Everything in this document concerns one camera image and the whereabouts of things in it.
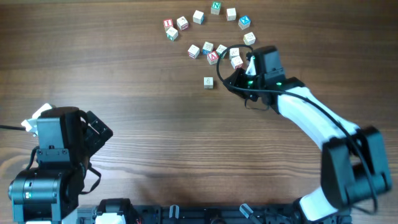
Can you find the wooden block number 3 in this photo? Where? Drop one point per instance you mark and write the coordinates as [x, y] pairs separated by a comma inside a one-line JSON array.
[[249, 38]]

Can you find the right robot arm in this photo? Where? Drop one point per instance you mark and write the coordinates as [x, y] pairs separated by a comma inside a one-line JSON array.
[[354, 164]]

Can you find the wooden block blue E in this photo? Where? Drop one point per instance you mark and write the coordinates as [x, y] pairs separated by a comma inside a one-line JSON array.
[[198, 17]]

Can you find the wooden block letter Z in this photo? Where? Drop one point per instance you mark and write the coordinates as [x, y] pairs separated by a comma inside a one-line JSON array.
[[193, 51]]

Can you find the wooden block red I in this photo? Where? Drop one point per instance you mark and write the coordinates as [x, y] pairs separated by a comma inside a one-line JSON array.
[[168, 23]]

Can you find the wooden block red A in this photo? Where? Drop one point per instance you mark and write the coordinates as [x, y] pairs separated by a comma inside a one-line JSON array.
[[212, 57]]

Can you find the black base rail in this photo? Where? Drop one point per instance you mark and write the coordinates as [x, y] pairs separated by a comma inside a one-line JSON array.
[[120, 210]]

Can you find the wooden block green N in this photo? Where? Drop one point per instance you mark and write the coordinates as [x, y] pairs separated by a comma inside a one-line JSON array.
[[215, 7]]

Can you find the wooden block blue side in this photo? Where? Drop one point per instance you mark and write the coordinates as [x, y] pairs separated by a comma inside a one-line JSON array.
[[207, 48]]

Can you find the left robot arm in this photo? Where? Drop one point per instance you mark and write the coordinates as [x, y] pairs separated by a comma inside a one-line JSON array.
[[48, 192]]

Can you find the wooden block red M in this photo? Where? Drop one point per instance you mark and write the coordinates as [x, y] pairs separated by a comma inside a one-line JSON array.
[[236, 62]]

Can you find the wooden block green side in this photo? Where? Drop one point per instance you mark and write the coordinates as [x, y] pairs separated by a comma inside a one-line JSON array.
[[221, 51]]

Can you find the plain wooden picture block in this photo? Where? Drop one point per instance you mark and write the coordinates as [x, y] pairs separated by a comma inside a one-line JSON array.
[[231, 14]]

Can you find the wooden block teal butterfly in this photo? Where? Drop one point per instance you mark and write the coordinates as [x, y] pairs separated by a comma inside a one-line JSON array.
[[172, 33]]

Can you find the wooden block red Q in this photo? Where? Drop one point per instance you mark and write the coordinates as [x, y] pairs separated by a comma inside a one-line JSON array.
[[208, 83]]

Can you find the wooden block yellow side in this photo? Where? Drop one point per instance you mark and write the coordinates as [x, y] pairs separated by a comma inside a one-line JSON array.
[[233, 52]]

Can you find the wooden block blue X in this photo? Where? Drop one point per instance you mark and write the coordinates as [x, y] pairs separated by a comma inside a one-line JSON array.
[[244, 22]]

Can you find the wooden block red 6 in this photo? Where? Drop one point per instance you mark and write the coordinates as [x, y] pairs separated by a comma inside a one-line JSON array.
[[182, 23]]

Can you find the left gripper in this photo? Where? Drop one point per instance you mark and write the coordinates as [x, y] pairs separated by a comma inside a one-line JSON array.
[[97, 130]]

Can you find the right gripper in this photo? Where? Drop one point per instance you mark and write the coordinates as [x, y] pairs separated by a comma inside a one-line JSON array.
[[239, 76]]

